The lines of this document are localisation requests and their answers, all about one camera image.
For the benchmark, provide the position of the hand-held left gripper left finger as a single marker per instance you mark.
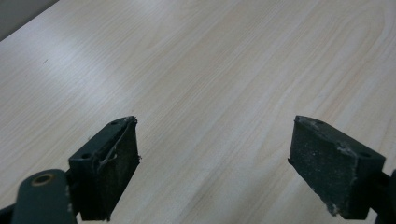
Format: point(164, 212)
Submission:
point(107, 168)

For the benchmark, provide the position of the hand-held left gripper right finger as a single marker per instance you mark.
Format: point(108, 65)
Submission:
point(330, 168)

